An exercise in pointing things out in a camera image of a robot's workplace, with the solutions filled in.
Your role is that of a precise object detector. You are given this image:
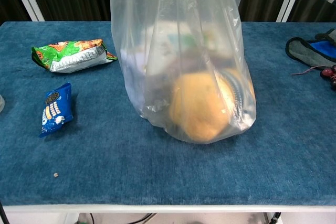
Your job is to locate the translucent plastic shopping bag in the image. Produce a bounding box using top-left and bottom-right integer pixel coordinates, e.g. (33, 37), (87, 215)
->
(108, 0), (257, 145)

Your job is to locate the green snack packet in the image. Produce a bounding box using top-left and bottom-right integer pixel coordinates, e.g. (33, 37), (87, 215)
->
(31, 38), (119, 74)

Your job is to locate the orange round bun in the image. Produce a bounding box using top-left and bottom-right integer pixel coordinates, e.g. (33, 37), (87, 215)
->
(169, 72), (237, 143)

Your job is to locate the white printed carton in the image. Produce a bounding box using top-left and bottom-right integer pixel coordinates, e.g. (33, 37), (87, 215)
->
(145, 23), (225, 61)

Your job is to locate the blue table mat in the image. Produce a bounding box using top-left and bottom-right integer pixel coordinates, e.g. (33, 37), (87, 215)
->
(0, 21), (336, 207)

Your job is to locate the blue cookie pack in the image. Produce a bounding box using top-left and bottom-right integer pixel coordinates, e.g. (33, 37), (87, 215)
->
(38, 82), (74, 138)

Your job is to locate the grey blue cloth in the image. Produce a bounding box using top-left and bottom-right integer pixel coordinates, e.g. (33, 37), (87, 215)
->
(285, 28), (336, 68)

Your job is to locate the dark red grape bunch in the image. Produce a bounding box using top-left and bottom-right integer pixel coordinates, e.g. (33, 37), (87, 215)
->
(291, 64), (336, 91)

